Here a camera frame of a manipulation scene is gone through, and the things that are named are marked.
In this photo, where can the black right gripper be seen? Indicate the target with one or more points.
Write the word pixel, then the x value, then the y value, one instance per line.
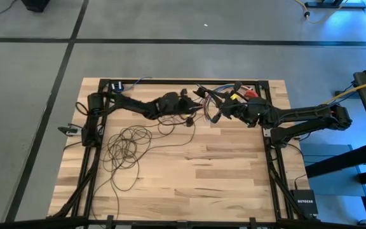
pixel 234 106

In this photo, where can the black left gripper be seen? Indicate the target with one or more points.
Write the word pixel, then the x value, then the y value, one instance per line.
pixel 170 105

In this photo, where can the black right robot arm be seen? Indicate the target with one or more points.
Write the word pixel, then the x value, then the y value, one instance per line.
pixel 297 114

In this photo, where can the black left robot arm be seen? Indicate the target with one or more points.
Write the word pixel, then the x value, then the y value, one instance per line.
pixel 122 101

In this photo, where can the red tape dispenser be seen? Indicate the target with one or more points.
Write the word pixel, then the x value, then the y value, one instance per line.
pixel 252 94

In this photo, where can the blue round device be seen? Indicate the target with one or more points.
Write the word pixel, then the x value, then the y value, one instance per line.
pixel 117 86

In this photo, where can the black stand base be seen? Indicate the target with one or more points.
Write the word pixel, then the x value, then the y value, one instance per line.
pixel 332 4

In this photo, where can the black Netgear network switch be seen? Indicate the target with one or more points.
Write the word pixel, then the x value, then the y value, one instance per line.
pixel 304 202

